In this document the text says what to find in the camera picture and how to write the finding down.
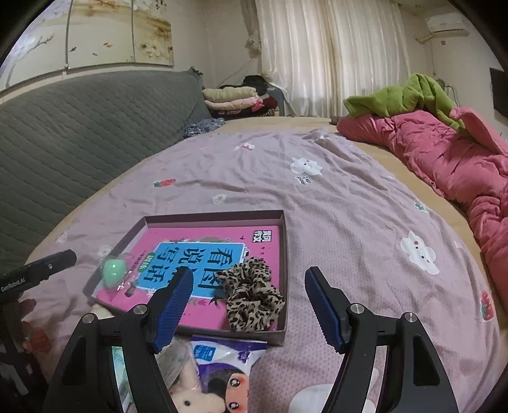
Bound pink quilt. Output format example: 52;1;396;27
337;106;508;306

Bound black television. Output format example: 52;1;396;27
489;67;508;120

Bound white curtains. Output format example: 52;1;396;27
254;0;413;118

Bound black clothes pile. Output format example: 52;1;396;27
242;75;271;94

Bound blue patterned cloth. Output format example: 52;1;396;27
183;117;227;139

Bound grey quilted sofa cover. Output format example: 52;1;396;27
0;67;215;274

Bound shallow brown cardboard box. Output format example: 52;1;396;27
83;209;288;346

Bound leopard print scrunchie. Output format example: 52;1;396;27
216;257;285;333

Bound white air conditioner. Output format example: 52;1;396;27
424;16;467;34

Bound pink folded blanket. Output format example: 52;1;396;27
204;95;259;112

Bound purple printed bedsheet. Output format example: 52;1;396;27
18;129;503;413

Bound person's left hand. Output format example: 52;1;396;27
18;298;40;330

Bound beige rabbit plush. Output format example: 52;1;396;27
157;342;227;413

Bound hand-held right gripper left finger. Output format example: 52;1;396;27
45;266;195;413

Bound pink children's book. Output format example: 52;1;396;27
95;226;280;331

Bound floral wall painting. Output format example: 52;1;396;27
0;0;175;92

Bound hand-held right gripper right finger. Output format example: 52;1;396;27
304;266;461;413

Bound green blanket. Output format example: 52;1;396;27
343;72;467;132

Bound beige folded blanket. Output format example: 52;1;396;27
202;86;257;102

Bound green egg toy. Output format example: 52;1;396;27
97;254;137;296

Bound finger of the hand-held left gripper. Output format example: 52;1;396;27
26;249;78;279

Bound purple cartoon girl packet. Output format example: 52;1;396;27
190;335;267;413

